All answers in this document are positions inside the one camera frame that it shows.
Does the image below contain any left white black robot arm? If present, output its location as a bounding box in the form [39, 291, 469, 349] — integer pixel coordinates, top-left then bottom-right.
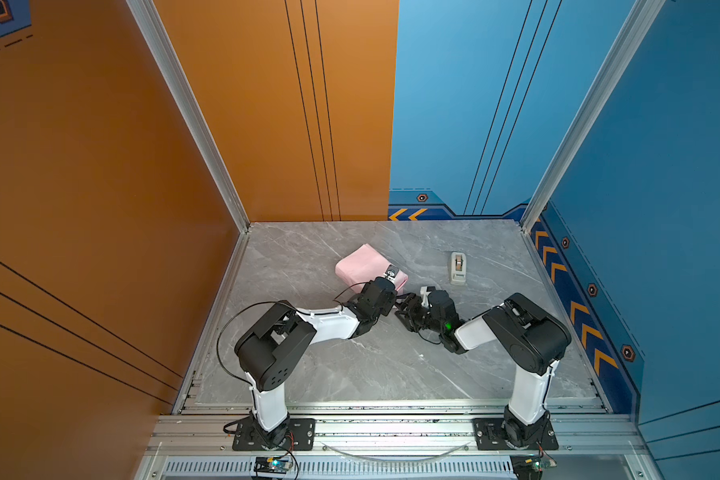
[234, 277, 397, 448]

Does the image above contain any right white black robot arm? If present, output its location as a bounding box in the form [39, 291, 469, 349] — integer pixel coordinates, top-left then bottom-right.
[395, 287, 572, 451]

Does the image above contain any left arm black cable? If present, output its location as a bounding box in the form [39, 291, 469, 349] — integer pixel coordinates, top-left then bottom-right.
[215, 299, 277, 385]

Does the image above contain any white tape dispenser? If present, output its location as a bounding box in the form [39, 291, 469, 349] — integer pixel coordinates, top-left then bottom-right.
[449, 252, 467, 285]

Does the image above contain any left green circuit board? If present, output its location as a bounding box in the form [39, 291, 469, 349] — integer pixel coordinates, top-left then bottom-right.
[253, 457, 294, 479]

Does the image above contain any green circuit board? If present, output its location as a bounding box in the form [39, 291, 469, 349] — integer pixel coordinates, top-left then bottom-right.
[253, 457, 294, 479]
[510, 457, 543, 480]

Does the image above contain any right green circuit board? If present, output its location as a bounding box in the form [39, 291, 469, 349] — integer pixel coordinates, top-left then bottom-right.
[510, 457, 543, 480]

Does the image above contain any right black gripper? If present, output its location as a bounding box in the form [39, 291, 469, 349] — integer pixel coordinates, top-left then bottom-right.
[393, 294, 445, 337]

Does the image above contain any purple wrapping paper sheet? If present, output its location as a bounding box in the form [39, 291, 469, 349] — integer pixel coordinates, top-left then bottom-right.
[335, 244, 409, 293]

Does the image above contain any clear curved cable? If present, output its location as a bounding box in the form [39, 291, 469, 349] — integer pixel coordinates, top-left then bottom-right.
[317, 440, 475, 464]

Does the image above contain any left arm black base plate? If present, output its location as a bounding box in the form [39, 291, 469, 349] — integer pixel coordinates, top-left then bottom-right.
[230, 415, 316, 452]

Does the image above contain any aluminium front rail frame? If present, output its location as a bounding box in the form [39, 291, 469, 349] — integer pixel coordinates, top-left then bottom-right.
[136, 398, 660, 479]

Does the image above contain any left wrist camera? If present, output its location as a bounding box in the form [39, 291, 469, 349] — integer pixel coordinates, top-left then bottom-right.
[384, 265, 399, 282]

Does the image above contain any left aluminium corner post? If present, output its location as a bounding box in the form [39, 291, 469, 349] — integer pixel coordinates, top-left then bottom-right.
[126, 0, 251, 234]

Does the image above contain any aluminium corner post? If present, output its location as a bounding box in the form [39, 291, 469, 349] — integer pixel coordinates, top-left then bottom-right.
[126, 0, 251, 234]
[520, 0, 665, 234]

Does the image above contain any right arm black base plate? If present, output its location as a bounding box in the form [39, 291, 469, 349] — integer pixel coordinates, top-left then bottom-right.
[472, 417, 559, 451]

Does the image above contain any right aluminium corner post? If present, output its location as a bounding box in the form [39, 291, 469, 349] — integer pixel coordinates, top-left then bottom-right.
[520, 0, 665, 234]

